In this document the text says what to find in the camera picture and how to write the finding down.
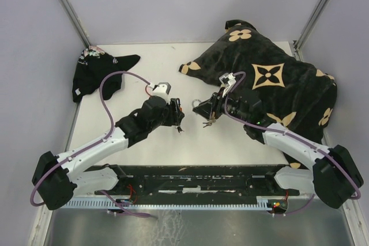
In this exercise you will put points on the black printed garment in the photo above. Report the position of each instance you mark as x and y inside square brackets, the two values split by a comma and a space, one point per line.
[93, 65]

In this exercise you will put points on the black headed key pair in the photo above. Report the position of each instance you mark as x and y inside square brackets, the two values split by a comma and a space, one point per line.
[179, 129]

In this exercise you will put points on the black base frame bar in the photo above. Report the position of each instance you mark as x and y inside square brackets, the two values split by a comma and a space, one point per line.
[204, 184]

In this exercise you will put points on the brass padlock silver shackle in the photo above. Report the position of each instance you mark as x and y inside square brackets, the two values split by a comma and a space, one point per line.
[195, 103]

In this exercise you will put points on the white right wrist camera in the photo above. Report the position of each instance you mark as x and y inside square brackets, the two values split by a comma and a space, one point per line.
[227, 80]

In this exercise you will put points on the right aluminium frame post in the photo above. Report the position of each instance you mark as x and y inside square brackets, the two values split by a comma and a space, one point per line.
[308, 27]

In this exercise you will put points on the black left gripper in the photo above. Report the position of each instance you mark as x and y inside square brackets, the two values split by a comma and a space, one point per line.
[175, 116]

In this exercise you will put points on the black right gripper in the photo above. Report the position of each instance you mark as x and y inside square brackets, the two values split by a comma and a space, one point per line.
[217, 101]

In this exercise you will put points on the aluminium frame post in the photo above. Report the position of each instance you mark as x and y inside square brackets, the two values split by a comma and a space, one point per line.
[308, 27]
[75, 21]

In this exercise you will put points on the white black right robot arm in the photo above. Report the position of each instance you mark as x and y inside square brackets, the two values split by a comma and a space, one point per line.
[328, 172]

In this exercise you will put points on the left aluminium frame post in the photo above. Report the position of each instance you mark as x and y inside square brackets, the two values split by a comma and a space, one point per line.
[75, 21]

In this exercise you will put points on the black beige patterned blanket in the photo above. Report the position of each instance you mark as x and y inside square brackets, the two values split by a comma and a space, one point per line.
[296, 94]

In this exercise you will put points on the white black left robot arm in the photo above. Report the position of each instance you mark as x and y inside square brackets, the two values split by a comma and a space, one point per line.
[58, 178]

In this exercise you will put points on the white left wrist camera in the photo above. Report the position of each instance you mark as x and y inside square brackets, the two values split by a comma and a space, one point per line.
[162, 89]

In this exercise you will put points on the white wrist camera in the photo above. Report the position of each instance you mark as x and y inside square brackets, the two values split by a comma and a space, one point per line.
[162, 89]
[227, 80]

